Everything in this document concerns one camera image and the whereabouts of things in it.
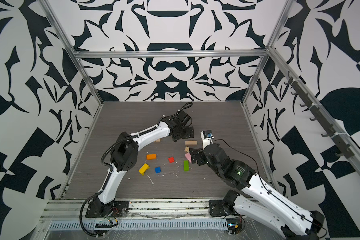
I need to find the orange wood block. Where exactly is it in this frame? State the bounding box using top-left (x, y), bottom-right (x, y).
top-left (146, 154), bottom-right (157, 160)

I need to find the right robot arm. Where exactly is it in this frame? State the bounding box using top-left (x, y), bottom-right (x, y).
top-left (189, 144), bottom-right (325, 240)

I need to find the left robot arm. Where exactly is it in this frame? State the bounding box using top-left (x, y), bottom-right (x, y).
top-left (95, 111), bottom-right (194, 206)

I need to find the pink wood block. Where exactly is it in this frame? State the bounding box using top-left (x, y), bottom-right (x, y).
top-left (185, 153), bottom-right (192, 163)

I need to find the green wood block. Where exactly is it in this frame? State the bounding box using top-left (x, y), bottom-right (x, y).
top-left (184, 161), bottom-right (190, 172)

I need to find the yellow arch wood block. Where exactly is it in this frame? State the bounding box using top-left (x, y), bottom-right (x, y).
top-left (139, 163), bottom-right (150, 176)

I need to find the black hook rack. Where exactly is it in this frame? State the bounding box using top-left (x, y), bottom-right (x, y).
top-left (284, 72), bottom-right (355, 159)

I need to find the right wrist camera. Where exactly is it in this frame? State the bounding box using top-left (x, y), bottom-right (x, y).
top-left (201, 130), bottom-right (214, 149)

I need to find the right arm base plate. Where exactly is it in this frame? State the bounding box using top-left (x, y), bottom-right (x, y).
top-left (209, 200), bottom-right (237, 218)

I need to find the aluminium frame crossbar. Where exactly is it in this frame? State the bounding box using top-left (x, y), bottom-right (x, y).
top-left (73, 50), bottom-right (266, 59)

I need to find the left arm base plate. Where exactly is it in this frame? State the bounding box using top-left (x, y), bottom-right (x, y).
top-left (85, 201), bottom-right (130, 218)

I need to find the left black corrugated cable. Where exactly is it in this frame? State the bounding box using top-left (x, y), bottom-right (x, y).
top-left (79, 193), bottom-right (109, 238)

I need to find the aluminium front rail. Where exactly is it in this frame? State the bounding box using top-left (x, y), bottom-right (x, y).
top-left (37, 196), bottom-right (298, 232)

